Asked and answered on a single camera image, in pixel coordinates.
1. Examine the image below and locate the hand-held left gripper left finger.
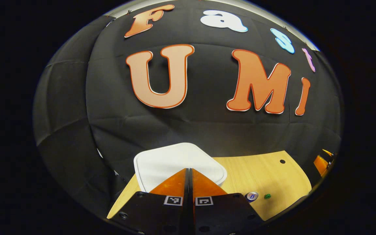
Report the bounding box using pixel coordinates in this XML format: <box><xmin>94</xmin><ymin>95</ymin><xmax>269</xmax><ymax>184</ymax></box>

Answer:
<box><xmin>110</xmin><ymin>168</ymin><xmax>191</xmax><ymax>235</ymax></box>

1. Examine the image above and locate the black backdrop cloth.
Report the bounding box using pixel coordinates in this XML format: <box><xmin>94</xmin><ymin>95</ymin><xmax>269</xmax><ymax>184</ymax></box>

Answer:
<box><xmin>33</xmin><ymin>0</ymin><xmax>343</xmax><ymax>209</ymax></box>

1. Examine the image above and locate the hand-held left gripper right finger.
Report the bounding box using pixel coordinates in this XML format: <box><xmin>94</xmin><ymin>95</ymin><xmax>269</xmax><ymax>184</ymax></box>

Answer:
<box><xmin>191</xmin><ymin>168</ymin><xmax>263</xmax><ymax>235</ymax></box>

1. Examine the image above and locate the white desktop garbage bin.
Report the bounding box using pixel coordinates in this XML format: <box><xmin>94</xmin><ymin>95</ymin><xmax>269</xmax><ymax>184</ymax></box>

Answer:
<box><xmin>133</xmin><ymin>142</ymin><xmax>227</xmax><ymax>194</ymax></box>

